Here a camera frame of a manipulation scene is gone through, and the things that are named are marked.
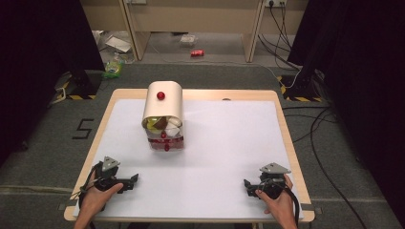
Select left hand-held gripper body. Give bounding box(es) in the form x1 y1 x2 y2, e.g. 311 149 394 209
92 156 131 193

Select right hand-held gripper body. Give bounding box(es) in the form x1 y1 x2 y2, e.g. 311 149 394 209
258 162 291 198

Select cream bread box with red knob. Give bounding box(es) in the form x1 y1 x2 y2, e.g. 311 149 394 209
141 80 185 153

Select person's right hand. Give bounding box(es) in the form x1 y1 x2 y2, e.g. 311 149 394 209
255 174 296 220

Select person's left hand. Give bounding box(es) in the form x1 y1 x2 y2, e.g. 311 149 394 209
78 177 124 214

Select white table mat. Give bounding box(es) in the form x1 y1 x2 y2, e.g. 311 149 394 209
74 98 304 220

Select yellow toy piece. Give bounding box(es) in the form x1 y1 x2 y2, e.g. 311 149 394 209
145 116 164 135

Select brown toy piece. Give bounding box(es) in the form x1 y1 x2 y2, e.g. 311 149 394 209
154 116 169 130

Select white toy piece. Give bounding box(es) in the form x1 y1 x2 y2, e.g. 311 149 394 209
164 116 183 138

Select black stand base striped tape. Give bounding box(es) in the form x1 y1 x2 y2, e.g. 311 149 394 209
276 73 325 103
54 71 103 101

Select green snack packet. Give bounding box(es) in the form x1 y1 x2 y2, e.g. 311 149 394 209
101 58 125 80

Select black curtain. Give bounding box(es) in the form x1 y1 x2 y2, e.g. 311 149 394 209
0 0 106 163
287 0 405 220

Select white paper sheet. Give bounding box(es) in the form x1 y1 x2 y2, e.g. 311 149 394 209
104 34 133 53

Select clear plastic bag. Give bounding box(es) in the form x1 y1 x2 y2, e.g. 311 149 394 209
179 33 198 48

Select beige desk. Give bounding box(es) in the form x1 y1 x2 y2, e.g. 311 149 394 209
79 0 309 64

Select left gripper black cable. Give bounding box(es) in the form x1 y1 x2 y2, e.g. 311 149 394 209
70 163 98 201

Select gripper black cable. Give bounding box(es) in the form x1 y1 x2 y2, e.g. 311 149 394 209
283 185 301 227
70 163 98 201

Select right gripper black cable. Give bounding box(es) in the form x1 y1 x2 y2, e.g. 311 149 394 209
283 185 301 227

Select black floor cable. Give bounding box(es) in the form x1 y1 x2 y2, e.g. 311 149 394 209
282 106 369 229

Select white floor cable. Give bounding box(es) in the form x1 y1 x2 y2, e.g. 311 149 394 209
148 40 302 91

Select black socket cables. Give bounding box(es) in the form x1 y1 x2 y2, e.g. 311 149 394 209
257 2 302 72

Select white wall socket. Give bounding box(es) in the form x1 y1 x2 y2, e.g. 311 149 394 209
264 0 288 9

